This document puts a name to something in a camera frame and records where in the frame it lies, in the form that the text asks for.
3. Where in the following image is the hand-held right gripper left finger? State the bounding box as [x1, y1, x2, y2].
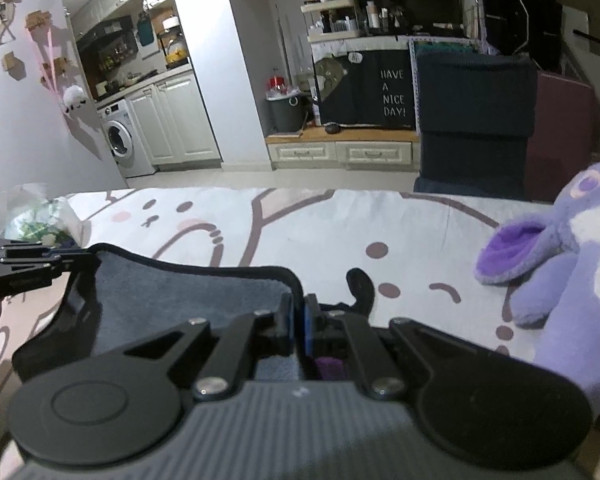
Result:
[122, 294, 297, 401]

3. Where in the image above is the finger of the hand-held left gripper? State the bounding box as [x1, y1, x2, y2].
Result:
[0, 250, 102, 295]
[0, 238, 57, 262]

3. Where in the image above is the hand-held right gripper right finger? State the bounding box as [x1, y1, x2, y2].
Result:
[302, 294, 461, 401]

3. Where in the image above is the grey towel with black edge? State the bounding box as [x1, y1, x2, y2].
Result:
[11, 242, 377, 397]

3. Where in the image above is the clear plastic bag with greens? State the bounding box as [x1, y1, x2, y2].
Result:
[4, 184, 83, 247]

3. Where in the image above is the white washing machine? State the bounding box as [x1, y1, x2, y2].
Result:
[98, 99, 156, 179]

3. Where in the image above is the small white plush toy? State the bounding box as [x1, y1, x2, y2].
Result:
[61, 85, 87, 113]

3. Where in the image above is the wooden platform with white drawers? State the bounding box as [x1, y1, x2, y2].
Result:
[265, 125, 422, 171]

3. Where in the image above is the white kitchen base cabinet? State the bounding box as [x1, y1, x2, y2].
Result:
[126, 71, 223, 172]

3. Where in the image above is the grey trash bin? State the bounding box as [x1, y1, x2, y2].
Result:
[266, 94, 312, 133]

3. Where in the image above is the black range hood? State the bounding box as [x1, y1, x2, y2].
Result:
[76, 16, 137, 54]

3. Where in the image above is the dark printed curtain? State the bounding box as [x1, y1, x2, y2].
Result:
[312, 40, 417, 129]

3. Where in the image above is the yellow pot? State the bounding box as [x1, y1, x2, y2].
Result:
[166, 42, 190, 67]

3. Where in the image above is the teal hanging oven mitt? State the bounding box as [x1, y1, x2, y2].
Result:
[136, 11, 155, 47]

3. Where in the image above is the dark blue upholstered chair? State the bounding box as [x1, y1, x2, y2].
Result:
[413, 53, 539, 200]

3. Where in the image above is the purple plush toy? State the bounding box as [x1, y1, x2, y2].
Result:
[474, 161, 600, 417]

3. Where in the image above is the white shelf rack with bottles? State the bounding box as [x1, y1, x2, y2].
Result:
[301, 0, 368, 42]

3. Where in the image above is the maroon box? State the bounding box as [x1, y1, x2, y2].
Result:
[524, 72, 600, 204]

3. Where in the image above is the hanging dark clothing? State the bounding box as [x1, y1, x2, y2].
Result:
[484, 0, 565, 57]

